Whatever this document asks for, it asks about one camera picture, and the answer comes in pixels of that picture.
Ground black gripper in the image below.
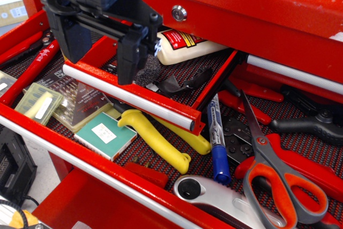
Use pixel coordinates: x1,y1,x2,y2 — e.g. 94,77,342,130
46,0,162,85

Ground orange grey handled scissors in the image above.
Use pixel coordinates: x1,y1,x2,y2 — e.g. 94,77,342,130
241,91,329,228

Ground silver drawer lock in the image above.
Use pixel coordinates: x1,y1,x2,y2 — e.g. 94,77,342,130
171,5,188,22

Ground small open red drawer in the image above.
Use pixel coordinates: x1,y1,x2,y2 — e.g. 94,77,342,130
63,36,239,135

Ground large open red drawer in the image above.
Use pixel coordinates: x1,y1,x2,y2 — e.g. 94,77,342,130
1,11,342,228

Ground black foam block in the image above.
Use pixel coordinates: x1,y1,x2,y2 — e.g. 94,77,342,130
133,55,161,87

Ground drill bit set case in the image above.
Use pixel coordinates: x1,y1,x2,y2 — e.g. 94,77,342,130
37,69,119,132

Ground white glue bottle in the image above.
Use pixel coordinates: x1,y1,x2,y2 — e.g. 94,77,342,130
157,29,228,65

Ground black tape scrap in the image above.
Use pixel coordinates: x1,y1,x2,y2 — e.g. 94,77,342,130
156,66,213,97

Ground small yellowish plastic case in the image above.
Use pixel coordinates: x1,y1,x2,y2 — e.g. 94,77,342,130
15,83,63,125

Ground green small box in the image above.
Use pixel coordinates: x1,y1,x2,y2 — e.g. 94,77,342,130
74,113,137,161

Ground clear plastic case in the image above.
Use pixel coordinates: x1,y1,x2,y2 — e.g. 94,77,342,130
0,71,17,97

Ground small red plug adapter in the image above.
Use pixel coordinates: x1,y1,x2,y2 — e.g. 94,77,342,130
124,156,168,188

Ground red tool chest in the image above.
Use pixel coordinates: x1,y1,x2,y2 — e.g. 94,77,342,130
13,0,343,229

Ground black electronic device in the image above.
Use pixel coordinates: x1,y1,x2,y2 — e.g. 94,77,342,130
1,125,37,206

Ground blue whiteboard marker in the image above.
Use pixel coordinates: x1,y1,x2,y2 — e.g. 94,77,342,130
207,94,232,185

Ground silver utility knife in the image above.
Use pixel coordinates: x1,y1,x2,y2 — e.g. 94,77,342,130
173,175,265,228

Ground red handled wire stripper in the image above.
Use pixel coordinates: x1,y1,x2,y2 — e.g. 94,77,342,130
1,29,59,106

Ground yellow handled pliers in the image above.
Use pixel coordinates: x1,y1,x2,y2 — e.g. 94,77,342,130
118,109,211,174

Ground red handled pliers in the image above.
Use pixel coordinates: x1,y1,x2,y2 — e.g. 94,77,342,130
217,77,285,125

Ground red handled crimping tool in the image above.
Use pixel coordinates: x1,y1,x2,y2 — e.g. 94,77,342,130
223,116,342,202

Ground black sleeved cable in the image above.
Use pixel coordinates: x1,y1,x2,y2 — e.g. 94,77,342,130
0,195,41,229

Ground black handled clamp tool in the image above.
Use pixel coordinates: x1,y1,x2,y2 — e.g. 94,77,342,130
269,85,342,146

